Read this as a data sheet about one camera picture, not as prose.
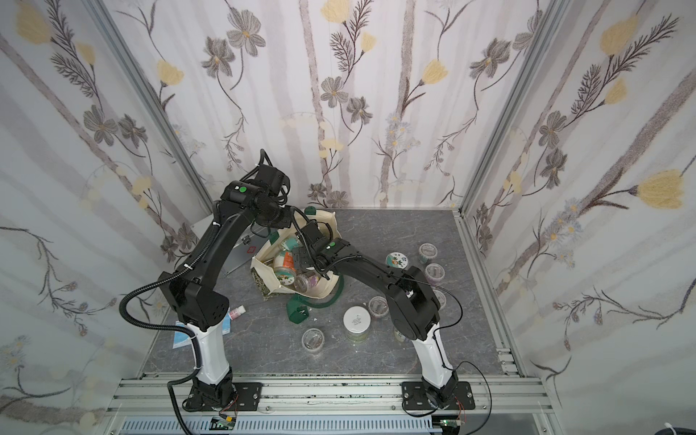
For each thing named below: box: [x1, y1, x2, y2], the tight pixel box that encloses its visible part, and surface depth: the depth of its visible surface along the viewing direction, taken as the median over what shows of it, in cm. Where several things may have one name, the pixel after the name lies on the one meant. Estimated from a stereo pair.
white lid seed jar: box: [342, 305, 372, 344], surface depth 81 cm
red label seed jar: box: [273, 251, 297, 286], surface depth 87 cm
